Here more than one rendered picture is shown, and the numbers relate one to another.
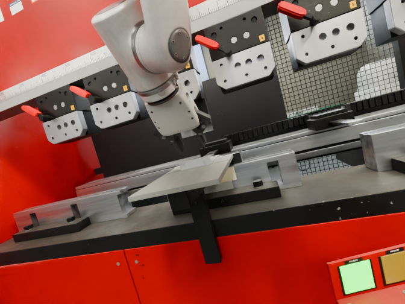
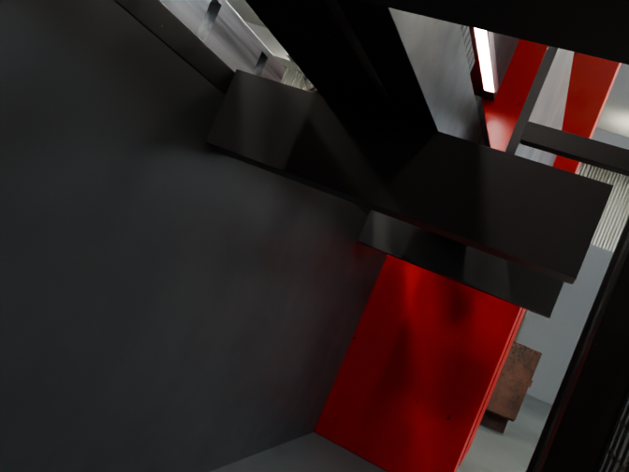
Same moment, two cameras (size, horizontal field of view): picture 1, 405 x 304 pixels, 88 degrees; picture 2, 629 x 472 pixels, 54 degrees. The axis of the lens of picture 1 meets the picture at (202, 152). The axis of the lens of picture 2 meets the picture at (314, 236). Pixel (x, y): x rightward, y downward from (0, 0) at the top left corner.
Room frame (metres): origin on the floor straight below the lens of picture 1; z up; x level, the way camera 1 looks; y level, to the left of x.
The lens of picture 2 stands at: (0.89, -1.68, 0.62)
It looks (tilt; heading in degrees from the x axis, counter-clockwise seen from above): 2 degrees up; 96
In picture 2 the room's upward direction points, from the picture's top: 23 degrees clockwise
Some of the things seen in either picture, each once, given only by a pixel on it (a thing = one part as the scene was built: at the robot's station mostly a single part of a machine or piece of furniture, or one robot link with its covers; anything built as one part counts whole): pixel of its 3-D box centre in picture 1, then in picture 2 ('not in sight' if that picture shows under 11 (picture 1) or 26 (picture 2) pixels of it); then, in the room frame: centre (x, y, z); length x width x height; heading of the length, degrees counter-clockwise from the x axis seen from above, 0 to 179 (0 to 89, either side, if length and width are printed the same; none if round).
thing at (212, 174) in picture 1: (191, 173); not in sight; (0.50, 0.04, 1.00); 0.26 x 0.18 x 0.01; 165
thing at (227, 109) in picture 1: (179, 131); (534, 163); (1.19, 0.10, 1.12); 1.13 x 0.02 x 0.44; 75
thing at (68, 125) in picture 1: (69, 116); not in sight; (0.75, 0.41, 1.26); 0.15 x 0.09 x 0.17; 75
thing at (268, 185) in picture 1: (223, 198); not in sight; (0.57, -0.02, 0.89); 0.30 x 0.05 x 0.03; 75
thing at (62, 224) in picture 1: (50, 229); not in sight; (0.74, 0.59, 0.89); 0.30 x 0.05 x 0.03; 75
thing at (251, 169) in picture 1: (228, 180); not in sight; (0.63, -0.05, 0.92); 0.39 x 0.06 x 0.10; 75
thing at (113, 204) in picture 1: (72, 212); not in sight; (0.78, 0.53, 0.92); 0.50 x 0.06 x 0.10; 75
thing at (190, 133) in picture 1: (193, 119); not in sight; (0.64, 0.00, 1.13); 0.10 x 0.02 x 0.10; 75
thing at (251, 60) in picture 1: (240, 55); not in sight; (0.59, -0.17, 1.26); 0.15 x 0.09 x 0.17; 75
